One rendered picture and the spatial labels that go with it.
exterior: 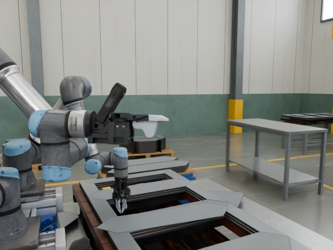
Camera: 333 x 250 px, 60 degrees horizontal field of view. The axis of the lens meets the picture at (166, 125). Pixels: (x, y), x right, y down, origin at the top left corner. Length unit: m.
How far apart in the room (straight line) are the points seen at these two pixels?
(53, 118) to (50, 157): 0.10
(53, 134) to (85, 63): 7.65
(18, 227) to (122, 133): 0.55
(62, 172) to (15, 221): 0.35
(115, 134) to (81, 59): 7.71
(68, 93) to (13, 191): 0.53
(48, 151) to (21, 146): 0.74
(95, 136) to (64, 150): 0.10
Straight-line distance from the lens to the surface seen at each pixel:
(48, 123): 0.80
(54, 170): 0.82
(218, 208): 1.73
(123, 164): 1.54
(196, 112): 9.41
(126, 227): 1.51
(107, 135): 0.76
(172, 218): 1.59
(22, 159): 1.55
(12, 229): 1.12
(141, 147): 6.10
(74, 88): 1.42
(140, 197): 1.92
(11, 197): 1.09
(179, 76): 9.11
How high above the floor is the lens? 1.53
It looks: 8 degrees down
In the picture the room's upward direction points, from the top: straight up
